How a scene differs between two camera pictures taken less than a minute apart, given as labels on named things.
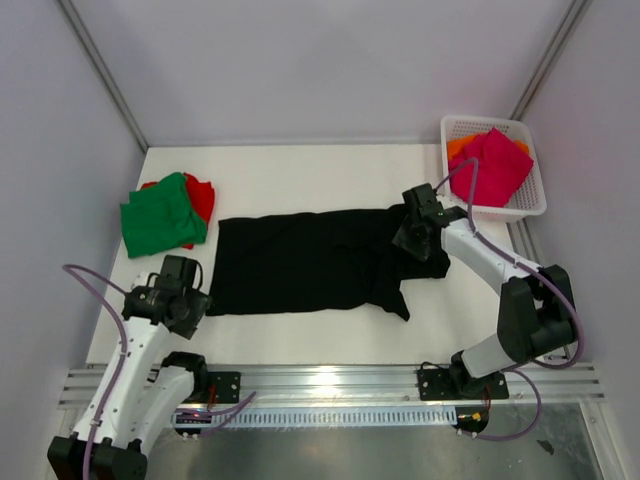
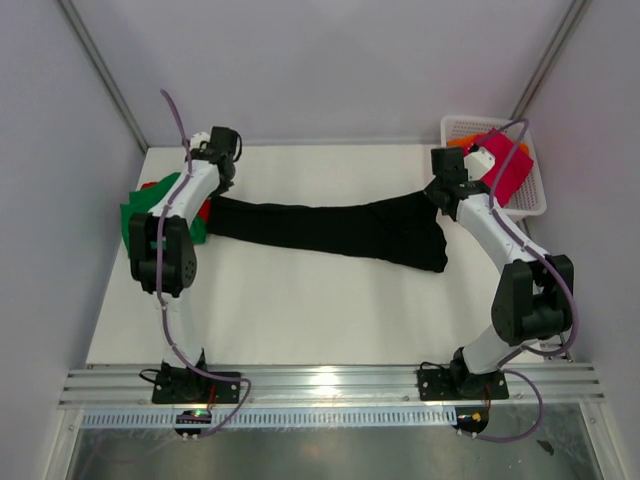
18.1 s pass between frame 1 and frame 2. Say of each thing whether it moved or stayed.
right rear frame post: stayed
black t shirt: moved
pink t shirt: stayed
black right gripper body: moved
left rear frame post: stayed
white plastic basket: stayed
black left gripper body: moved
